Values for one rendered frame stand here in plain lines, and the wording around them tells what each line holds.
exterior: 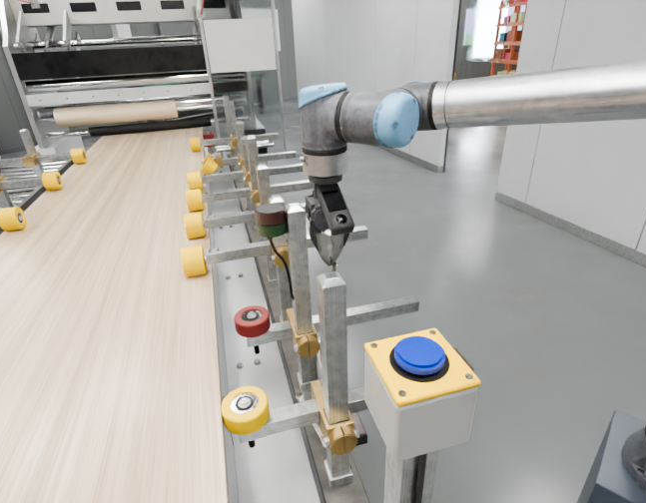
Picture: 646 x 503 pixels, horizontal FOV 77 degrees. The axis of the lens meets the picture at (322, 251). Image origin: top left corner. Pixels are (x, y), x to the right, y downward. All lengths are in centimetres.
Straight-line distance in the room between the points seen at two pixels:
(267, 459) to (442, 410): 73
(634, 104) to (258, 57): 277
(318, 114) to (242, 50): 251
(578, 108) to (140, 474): 87
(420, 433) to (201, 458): 43
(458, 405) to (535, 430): 167
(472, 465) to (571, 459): 38
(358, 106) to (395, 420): 54
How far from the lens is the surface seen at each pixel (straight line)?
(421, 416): 34
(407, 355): 34
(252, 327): 92
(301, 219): 79
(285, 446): 105
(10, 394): 98
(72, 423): 85
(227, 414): 75
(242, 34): 327
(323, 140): 79
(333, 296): 59
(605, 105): 78
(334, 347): 64
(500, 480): 183
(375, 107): 72
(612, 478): 117
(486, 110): 80
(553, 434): 203
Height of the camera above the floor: 146
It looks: 28 degrees down
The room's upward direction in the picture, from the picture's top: 3 degrees counter-clockwise
